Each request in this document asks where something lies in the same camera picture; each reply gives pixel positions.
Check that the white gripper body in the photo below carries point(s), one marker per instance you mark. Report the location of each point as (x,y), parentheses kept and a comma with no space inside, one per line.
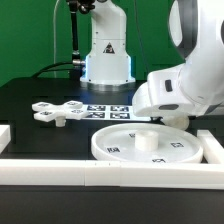
(156,101)

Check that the white round table top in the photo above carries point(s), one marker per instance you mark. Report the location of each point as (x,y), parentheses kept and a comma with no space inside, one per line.
(144,142)

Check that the white fiducial marker sheet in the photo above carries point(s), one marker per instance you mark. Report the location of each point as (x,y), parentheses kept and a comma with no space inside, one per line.
(112,112)

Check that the white right fence piece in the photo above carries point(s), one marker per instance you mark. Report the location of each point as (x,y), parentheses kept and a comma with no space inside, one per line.
(213,150)

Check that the white fence piece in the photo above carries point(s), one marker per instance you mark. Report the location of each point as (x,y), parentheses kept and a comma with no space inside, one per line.
(213,150)
(5,137)

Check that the white cross-shaped table base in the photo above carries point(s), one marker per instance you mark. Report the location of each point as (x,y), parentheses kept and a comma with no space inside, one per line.
(47,112)

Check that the white left fence piece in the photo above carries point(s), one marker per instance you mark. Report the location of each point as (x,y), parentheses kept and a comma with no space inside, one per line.
(5,137)

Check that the white front fence rail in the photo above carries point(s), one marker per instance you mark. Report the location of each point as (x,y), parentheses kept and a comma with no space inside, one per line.
(101,173)

